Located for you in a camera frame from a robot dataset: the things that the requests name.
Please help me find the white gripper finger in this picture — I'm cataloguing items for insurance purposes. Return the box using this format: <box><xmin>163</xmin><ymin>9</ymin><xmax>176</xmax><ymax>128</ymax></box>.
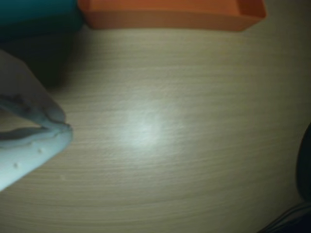
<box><xmin>0</xmin><ymin>127</ymin><xmax>74</xmax><ymax>193</ymax></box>
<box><xmin>0</xmin><ymin>48</ymin><xmax>70</xmax><ymax>129</ymax></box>

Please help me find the black round object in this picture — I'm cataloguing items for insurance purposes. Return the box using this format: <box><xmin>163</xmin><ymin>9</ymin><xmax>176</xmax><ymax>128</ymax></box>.
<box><xmin>296</xmin><ymin>123</ymin><xmax>311</xmax><ymax>202</ymax></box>

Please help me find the teal plastic box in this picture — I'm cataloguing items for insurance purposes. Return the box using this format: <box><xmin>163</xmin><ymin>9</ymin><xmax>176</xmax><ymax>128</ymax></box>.
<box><xmin>0</xmin><ymin>0</ymin><xmax>86</xmax><ymax>34</ymax></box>

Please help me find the orange plastic box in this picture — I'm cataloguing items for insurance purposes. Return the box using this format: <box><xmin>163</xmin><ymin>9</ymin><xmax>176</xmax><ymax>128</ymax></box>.
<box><xmin>77</xmin><ymin>0</ymin><xmax>268</xmax><ymax>32</ymax></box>

